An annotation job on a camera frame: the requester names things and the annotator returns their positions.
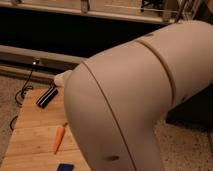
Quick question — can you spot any dark cabinet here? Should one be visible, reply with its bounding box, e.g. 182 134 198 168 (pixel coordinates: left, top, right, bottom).
166 93 213 129

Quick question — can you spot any grey metal rail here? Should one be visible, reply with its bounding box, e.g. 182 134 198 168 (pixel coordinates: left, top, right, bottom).
0 45 84 73

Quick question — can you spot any black rectangular device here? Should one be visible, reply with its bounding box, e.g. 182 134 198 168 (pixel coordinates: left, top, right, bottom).
36 87 58 108

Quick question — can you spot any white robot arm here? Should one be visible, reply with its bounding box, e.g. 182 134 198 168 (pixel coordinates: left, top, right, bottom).
54 20 213 171

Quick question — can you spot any orange carrot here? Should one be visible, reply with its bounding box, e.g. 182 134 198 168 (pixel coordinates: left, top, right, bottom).
53 123 67 153

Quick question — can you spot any blue object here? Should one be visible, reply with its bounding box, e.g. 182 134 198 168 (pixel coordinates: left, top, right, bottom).
57 163 74 171

